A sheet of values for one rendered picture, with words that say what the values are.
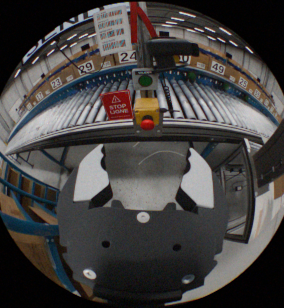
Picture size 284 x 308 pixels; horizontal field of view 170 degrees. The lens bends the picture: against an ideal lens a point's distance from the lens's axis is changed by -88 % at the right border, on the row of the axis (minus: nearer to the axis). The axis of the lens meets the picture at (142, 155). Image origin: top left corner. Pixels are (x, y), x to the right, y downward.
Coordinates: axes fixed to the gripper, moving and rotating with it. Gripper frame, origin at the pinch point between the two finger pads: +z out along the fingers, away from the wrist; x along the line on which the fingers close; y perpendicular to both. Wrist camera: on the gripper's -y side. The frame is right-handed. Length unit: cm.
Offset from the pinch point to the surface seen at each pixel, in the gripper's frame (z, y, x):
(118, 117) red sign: 27.4, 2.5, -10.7
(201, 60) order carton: 71, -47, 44
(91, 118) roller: 38.3, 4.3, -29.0
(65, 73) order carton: 70, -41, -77
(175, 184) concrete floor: 60, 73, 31
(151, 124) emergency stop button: 17.0, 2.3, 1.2
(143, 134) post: 33.8, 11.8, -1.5
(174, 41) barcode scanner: 9.4, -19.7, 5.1
